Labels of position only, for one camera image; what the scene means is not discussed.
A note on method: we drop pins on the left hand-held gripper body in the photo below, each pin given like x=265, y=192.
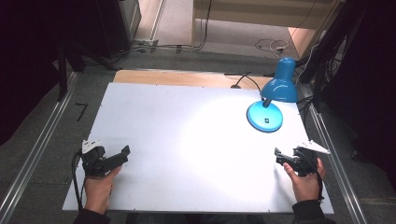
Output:
x=95, y=158

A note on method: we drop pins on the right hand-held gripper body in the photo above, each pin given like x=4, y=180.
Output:
x=306, y=160

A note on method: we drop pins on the person's right hand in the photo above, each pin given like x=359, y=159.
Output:
x=306, y=185

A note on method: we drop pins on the person's left hand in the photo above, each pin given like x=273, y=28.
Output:
x=99, y=189

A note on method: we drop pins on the blue desk lamp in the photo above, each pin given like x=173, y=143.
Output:
x=274, y=99

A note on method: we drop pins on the wooden board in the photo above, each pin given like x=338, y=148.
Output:
x=174, y=78

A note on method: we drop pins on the black metal stand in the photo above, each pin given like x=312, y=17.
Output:
x=327, y=62
x=62, y=71

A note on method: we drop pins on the grey power strip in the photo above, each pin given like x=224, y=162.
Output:
x=145, y=42

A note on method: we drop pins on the dark cabinet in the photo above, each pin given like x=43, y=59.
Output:
x=107, y=25

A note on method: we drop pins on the light wooden furniture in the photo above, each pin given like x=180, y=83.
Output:
x=258, y=14

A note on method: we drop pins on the metal rail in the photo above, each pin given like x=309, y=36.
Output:
x=34, y=152
x=336, y=161

